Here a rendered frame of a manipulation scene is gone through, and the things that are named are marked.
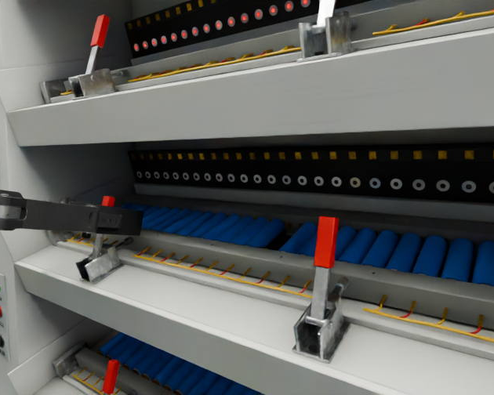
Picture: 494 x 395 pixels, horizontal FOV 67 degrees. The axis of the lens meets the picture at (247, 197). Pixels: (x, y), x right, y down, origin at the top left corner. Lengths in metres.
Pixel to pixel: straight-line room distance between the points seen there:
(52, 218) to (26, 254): 0.23
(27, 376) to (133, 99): 0.43
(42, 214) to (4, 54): 0.29
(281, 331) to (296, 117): 0.16
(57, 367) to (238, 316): 0.37
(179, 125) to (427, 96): 0.19
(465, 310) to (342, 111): 0.16
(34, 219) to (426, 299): 0.31
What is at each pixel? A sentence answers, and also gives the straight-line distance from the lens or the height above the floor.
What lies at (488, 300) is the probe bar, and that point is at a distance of 0.29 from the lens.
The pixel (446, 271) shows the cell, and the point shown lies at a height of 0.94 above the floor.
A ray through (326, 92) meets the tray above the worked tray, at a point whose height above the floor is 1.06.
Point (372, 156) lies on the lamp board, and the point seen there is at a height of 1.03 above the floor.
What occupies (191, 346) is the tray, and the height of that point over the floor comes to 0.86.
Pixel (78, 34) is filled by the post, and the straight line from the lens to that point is 0.65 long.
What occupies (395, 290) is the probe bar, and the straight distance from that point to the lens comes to 0.30.
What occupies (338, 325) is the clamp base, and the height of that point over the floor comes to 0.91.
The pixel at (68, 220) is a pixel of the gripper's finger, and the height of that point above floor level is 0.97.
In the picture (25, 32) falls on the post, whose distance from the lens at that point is 0.61.
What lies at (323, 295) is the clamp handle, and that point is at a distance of 0.27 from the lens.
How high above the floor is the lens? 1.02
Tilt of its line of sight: 5 degrees down
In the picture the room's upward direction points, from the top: straight up
